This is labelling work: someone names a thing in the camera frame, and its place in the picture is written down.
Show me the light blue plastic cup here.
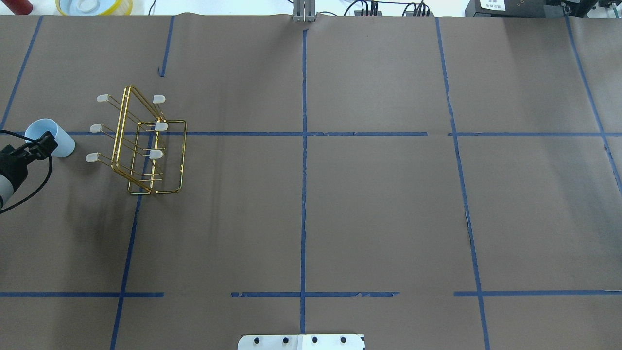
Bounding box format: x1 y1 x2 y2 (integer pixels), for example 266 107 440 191
24 118 76 158

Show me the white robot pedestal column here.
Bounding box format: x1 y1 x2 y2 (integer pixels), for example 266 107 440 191
237 333 366 350

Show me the yellow rimmed bowl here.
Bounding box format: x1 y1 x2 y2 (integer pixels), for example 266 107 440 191
54 0 134 16

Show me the gold wire cup holder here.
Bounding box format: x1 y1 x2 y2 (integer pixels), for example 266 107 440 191
85 85 188 196

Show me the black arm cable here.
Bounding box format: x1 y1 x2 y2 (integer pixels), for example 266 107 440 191
0 129 53 213

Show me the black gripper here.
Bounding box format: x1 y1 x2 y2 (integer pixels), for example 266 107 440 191
0 131 58 184

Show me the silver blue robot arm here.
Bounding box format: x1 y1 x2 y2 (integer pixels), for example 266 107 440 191
0 129 58 213

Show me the aluminium frame post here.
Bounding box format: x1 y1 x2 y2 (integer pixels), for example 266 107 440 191
290 0 317 23

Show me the red cylinder bottle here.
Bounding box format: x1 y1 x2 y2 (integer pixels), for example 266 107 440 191
1 0 34 15

